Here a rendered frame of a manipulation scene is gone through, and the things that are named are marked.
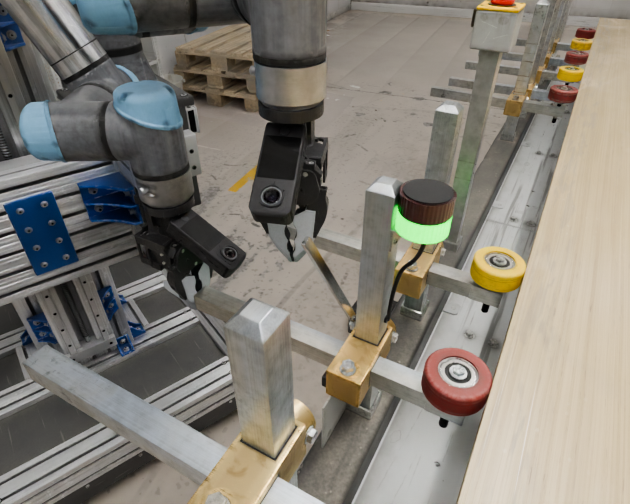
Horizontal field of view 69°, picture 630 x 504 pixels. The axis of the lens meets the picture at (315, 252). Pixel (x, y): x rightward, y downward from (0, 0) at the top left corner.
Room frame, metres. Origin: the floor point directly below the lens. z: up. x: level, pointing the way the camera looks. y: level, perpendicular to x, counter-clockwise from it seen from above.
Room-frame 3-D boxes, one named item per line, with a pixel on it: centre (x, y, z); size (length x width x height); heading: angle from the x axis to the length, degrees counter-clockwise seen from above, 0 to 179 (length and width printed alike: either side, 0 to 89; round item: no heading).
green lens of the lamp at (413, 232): (0.43, -0.12, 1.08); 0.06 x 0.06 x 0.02
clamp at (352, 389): (0.43, -0.07, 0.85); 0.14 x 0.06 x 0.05; 151
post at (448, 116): (0.67, -0.20, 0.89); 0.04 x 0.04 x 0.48; 61
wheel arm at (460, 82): (1.76, -0.73, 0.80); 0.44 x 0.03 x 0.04; 61
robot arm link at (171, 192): (0.57, 0.21, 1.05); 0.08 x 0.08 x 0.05
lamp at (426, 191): (0.43, -0.12, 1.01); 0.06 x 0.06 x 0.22; 61
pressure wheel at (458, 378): (0.36, -0.17, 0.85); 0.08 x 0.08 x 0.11
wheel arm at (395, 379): (0.45, 0.00, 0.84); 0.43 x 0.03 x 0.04; 61
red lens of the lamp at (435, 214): (0.43, -0.12, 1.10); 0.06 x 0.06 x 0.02
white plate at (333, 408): (0.49, -0.07, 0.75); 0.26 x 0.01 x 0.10; 151
